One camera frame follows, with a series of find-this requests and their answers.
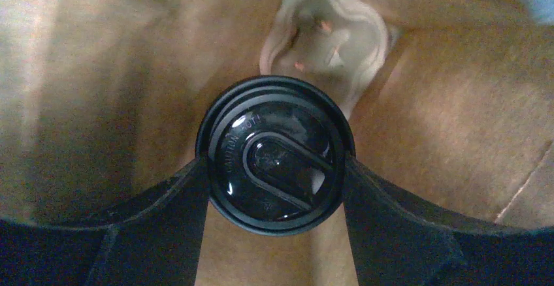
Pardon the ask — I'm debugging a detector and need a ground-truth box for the brown pulp cup carrier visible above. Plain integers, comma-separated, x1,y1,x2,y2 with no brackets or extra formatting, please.
259,0,398,118

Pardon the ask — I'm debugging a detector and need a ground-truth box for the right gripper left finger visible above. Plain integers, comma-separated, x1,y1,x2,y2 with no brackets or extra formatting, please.
1,156,209,285

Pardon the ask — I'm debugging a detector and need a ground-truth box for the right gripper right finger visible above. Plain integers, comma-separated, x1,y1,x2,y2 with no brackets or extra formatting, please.
343,156,553,285

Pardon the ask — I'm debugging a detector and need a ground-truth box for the green paper bag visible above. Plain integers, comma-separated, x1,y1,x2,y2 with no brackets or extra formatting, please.
0,0,554,286

